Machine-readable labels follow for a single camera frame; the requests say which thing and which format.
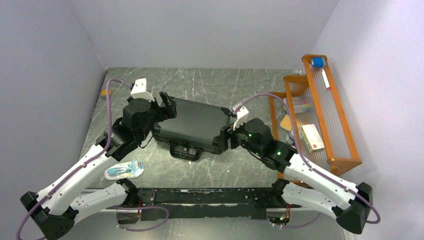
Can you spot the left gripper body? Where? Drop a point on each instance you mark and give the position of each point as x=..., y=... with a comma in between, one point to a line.
x=158, y=113

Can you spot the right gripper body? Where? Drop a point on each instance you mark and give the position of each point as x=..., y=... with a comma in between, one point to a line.
x=237, y=137

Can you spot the black poker set case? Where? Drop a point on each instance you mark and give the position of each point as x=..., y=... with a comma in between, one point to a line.
x=192, y=131

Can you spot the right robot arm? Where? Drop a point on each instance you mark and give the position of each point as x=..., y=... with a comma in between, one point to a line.
x=348, y=203

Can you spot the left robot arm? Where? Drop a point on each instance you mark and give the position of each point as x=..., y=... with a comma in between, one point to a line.
x=59, y=206

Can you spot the blister pack blue tool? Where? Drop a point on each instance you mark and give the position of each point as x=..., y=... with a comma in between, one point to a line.
x=125, y=170

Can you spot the coloured marker set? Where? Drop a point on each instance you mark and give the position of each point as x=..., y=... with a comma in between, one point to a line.
x=302, y=106

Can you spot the tan paper notepad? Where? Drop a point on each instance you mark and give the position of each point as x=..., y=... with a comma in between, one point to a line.
x=286, y=123

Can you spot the blue white tape roll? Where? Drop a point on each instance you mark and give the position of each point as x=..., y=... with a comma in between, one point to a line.
x=290, y=138

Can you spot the yellow orange block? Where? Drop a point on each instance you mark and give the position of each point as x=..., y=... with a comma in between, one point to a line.
x=104, y=93

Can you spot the white red box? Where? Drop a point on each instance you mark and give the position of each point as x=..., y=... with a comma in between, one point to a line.
x=312, y=138

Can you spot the orange wooden rack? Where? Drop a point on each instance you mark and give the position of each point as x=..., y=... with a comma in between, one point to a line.
x=340, y=154

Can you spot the white red marker pen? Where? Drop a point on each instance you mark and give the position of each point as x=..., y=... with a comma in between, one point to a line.
x=325, y=79

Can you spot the blue cube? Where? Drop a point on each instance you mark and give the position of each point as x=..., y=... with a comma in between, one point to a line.
x=318, y=62

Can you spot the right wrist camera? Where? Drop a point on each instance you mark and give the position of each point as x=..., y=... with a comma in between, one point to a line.
x=240, y=115

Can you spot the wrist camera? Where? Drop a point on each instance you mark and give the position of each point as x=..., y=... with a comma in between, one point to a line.
x=139, y=90
x=240, y=115

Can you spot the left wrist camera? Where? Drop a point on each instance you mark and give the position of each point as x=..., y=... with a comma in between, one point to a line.
x=139, y=90

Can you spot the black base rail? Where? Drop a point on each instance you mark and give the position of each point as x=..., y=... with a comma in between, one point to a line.
x=154, y=204

